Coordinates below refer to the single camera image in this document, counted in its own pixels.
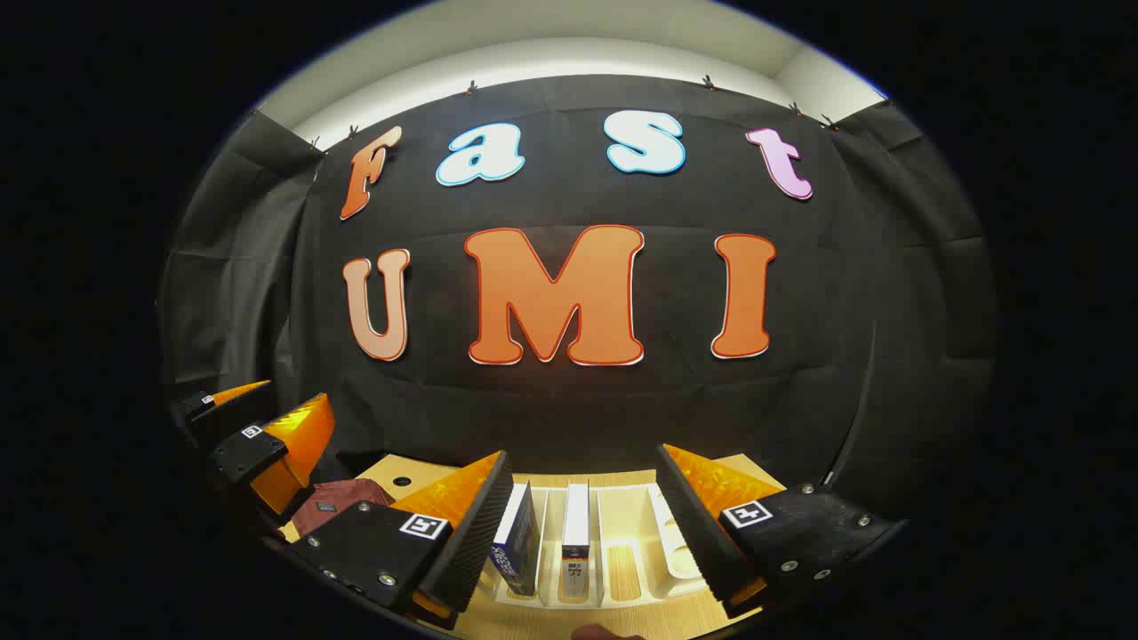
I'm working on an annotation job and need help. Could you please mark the grey portrait book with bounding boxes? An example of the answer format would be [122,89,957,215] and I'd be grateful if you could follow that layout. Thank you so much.
[560,483,592,605]

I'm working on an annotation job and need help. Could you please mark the blue picture book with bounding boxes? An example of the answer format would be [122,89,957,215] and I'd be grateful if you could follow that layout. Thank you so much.
[489,482,541,596]

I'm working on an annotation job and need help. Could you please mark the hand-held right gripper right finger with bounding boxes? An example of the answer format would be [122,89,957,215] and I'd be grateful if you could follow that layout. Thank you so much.
[656,444,908,619]

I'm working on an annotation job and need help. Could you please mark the maroon schoolbag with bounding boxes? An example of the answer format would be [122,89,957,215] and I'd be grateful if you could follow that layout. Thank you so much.
[289,478,397,539]

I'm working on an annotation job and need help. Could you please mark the thin grey cable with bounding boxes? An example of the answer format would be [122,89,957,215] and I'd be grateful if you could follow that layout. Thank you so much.
[822,322,879,488]

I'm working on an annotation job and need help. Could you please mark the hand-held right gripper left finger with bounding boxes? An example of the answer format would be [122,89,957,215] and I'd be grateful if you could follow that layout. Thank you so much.
[286,450,516,630]

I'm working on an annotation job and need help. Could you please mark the white plastic bookshelf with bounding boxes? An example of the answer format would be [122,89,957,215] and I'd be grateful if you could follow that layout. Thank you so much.
[480,483,712,610]

